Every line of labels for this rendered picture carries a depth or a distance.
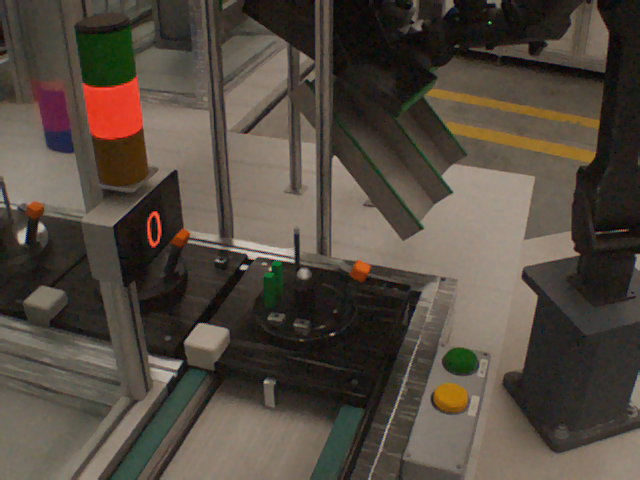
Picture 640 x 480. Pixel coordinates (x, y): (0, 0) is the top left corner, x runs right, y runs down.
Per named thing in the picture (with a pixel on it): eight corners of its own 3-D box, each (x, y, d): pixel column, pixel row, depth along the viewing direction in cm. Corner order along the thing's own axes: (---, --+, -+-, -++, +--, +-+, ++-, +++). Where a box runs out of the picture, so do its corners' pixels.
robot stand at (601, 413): (644, 426, 97) (684, 309, 86) (554, 454, 93) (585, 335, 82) (584, 359, 109) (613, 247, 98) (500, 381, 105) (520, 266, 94)
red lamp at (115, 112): (152, 121, 71) (146, 73, 68) (125, 141, 67) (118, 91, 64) (108, 115, 72) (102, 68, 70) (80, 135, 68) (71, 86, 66)
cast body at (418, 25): (433, 68, 119) (453, 32, 115) (423, 76, 116) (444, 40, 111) (391, 39, 121) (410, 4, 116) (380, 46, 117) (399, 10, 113)
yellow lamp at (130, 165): (158, 167, 74) (152, 122, 71) (132, 189, 70) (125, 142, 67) (115, 160, 75) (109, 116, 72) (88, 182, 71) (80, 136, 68)
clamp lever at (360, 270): (351, 306, 98) (372, 265, 93) (346, 315, 96) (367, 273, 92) (326, 294, 98) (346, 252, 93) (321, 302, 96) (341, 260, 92)
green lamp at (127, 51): (146, 72, 68) (141, 21, 66) (118, 90, 64) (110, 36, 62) (102, 67, 70) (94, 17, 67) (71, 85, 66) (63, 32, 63)
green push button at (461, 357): (477, 361, 95) (479, 349, 94) (472, 381, 92) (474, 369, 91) (447, 355, 96) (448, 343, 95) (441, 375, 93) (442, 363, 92)
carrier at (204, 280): (248, 264, 114) (244, 193, 108) (175, 363, 95) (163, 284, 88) (114, 238, 121) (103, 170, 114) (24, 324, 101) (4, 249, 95)
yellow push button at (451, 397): (468, 397, 89) (470, 385, 88) (463, 420, 86) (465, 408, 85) (436, 391, 90) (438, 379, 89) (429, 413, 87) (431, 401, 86)
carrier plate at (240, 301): (411, 295, 107) (412, 283, 106) (365, 409, 88) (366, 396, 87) (257, 266, 114) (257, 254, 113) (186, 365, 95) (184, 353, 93)
